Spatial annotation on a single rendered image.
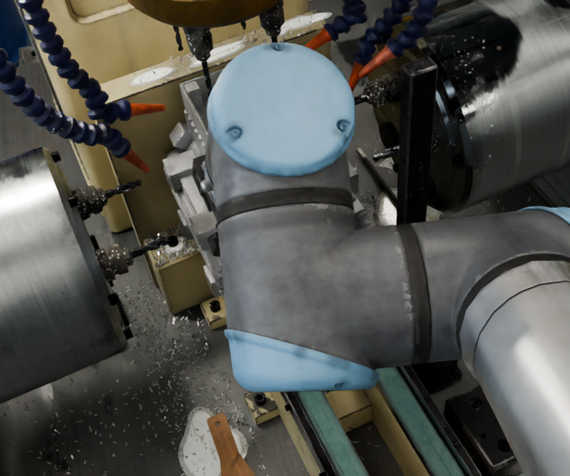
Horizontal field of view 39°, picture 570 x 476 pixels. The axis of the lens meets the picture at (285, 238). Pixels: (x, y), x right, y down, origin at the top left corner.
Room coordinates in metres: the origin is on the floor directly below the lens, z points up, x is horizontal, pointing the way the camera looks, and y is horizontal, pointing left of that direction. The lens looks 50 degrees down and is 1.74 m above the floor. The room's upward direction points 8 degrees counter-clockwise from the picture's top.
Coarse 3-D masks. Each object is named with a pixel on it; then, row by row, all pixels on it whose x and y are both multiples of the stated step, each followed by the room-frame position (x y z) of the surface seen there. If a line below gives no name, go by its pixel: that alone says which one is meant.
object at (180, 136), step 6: (180, 126) 0.73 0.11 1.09; (186, 126) 0.73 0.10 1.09; (174, 132) 0.73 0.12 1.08; (180, 132) 0.72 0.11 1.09; (186, 132) 0.72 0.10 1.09; (174, 138) 0.72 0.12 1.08; (180, 138) 0.71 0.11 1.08; (186, 138) 0.72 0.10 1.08; (192, 138) 0.72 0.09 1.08; (174, 144) 0.71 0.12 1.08; (180, 144) 0.71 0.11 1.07; (186, 144) 0.71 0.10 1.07; (354, 198) 0.59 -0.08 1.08
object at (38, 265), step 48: (0, 192) 0.58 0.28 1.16; (48, 192) 0.58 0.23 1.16; (96, 192) 0.66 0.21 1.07; (0, 240) 0.53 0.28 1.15; (48, 240) 0.53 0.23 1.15; (96, 240) 0.67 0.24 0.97; (0, 288) 0.49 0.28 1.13; (48, 288) 0.49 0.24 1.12; (96, 288) 0.50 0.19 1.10; (0, 336) 0.46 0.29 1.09; (48, 336) 0.46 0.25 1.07; (96, 336) 0.47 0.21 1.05; (0, 384) 0.44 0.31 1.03
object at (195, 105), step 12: (216, 72) 0.75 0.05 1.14; (180, 84) 0.74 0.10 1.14; (204, 84) 0.74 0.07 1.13; (192, 96) 0.72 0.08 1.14; (204, 96) 0.74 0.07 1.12; (192, 108) 0.70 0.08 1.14; (204, 108) 0.73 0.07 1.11; (192, 120) 0.71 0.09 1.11; (204, 120) 0.71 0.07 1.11; (192, 132) 0.72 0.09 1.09; (204, 132) 0.66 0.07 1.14; (204, 144) 0.67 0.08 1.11
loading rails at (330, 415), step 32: (224, 320) 0.63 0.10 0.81; (384, 384) 0.44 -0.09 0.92; (416, 384) 0.43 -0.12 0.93; (256, 416) 0.48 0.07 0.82; (288, 416) 0.45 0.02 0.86; (320, 416) 0.42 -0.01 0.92; (352, 416) 0.45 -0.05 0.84; (384, 416) 0.43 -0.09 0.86; (416, 416) 0.40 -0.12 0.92; (320, 448) 0.37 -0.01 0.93; (352, 448) 0.37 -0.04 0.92; (416, 448) 0.37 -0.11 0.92; (448, 448) 0.36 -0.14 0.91
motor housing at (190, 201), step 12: (192, 144) 0.71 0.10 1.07; (168, 156) 0.72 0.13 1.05; (180, 180) 0.66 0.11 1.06; (192, 180) 0.66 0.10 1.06; (180, 192) 0.67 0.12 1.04; (192, 192) 0.64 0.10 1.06; (180, 204) 0.66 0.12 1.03; (192, 204) 0.62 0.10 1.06; (204, 204) 0.62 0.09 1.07; (360, 204) 0.60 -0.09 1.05; (360, 216) 0.59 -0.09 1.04; (360, 228) 0.59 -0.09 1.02; (204, 252) 0.58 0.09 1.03; (216, 264) 0.55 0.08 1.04; (216, 276) 0.54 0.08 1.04
